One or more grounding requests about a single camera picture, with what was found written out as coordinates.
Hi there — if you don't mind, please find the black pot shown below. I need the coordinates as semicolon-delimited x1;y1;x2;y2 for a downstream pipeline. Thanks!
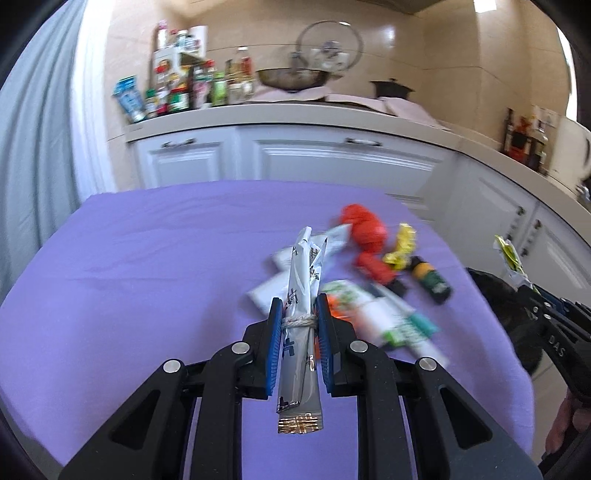
369;78;417;100

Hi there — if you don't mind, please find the glass pot lid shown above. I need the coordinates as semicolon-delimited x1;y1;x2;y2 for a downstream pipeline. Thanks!
294;20;365;75

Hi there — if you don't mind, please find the purple tablecloth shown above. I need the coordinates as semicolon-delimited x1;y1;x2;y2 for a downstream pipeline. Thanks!
0;180;536;480

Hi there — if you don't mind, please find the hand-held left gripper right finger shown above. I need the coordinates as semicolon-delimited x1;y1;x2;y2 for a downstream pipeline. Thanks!
315;293;543;480

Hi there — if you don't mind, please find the cluster of condiment bottles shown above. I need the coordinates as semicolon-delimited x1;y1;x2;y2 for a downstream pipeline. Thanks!
145;21;232;116

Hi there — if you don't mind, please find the red crumpled plastic bag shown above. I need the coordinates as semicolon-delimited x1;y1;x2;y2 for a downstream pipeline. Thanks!
339;203;389;253

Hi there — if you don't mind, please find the silver wrapper with string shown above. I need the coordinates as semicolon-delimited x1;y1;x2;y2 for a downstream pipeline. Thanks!
276;226;329;435

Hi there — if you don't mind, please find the white wall socket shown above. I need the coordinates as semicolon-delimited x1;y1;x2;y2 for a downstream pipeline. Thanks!
314;46;352;71

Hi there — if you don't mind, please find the white appliance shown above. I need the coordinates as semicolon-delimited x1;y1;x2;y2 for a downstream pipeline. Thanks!
549;114;591;188

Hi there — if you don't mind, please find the tall dark glass bottle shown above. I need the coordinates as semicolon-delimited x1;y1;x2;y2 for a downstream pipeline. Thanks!
503;107;519;155

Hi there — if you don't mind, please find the metal wok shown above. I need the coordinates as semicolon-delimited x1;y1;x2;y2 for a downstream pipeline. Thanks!
255;66;346;92

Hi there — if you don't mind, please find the clear bottle with dark liquid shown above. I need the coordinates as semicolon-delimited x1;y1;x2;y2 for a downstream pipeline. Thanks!
530;127;552;175

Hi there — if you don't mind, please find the white kitchen cabinet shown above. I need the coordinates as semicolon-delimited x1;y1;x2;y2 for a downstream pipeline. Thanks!
126;122;591;384

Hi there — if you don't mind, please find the yellow green wrapper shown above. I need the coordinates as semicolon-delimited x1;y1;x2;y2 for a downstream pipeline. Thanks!
494;234;539;292

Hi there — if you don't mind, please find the grey curtain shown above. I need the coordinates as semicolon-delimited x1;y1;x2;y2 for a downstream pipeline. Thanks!
0;0;118;278

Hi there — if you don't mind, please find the bin with black trash bag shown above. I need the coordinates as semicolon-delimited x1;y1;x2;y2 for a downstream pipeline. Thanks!
465;267;542;376

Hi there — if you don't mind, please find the red box with ornament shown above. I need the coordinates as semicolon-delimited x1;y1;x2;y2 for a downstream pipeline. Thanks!
513;116;535;162

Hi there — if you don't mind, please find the white packet with green print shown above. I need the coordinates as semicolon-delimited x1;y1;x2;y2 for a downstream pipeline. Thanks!
365;295;451;367

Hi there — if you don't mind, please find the dark bottle with green label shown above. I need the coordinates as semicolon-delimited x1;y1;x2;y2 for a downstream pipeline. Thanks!
409;255;453;306

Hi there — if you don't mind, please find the pale pink stove cover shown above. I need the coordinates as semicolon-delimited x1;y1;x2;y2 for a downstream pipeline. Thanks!
252;85;452;131

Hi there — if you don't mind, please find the person's right hand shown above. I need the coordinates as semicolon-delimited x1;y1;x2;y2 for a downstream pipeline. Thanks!
546;396;579;457

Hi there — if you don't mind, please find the clear cooking oil bottle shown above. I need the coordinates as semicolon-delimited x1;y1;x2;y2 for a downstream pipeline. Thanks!
227;46;258;105

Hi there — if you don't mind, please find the white paper towel roll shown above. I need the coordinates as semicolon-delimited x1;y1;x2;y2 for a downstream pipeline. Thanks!
188;25;209;55

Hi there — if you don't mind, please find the white packet with orange print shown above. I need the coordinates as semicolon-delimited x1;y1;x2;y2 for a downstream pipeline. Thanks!
322;279;372;320

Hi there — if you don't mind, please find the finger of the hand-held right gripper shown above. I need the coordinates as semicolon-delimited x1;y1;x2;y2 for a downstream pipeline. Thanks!
517;284;561;321
558;298;591;325

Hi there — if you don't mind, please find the long white packet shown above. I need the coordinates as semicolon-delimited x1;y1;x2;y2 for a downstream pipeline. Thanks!
270;224;351;274

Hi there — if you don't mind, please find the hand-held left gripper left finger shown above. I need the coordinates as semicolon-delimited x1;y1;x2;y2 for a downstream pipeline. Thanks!
59;296;283;480

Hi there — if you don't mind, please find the flat white packet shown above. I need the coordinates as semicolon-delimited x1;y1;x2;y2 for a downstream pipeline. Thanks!
246;271;293;315

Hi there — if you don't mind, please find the red bottle with black cap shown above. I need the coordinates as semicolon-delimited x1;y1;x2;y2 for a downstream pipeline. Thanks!
355;251;408;295

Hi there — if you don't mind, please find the blue packet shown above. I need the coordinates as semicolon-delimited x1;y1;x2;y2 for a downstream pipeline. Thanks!
112;75;148;124

